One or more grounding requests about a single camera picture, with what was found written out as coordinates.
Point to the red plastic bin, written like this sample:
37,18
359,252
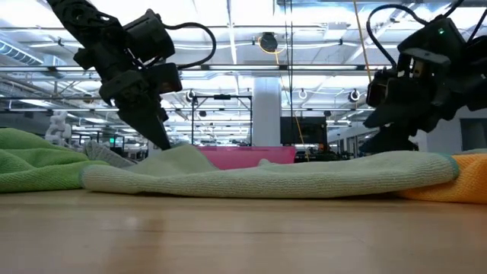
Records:
243,157

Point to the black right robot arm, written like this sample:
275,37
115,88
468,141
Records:
437,38

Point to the white robot figure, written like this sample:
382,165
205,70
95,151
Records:
59,129

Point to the bright green microfiber towel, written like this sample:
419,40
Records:
34,167

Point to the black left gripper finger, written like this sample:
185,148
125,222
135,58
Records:
163,116
142,122

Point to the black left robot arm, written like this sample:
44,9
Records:
87,23

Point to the white building column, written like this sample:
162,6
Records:
266,114

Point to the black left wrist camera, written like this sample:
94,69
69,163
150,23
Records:
165,78

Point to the grey microfiber towel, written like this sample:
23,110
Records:
104,154

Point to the black monitor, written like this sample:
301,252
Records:
304,131

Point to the black metal frame rig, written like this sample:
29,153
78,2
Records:
221,97

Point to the orange microfiber towel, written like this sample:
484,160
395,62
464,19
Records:
468,179

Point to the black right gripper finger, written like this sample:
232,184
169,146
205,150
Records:
392,141
388,118

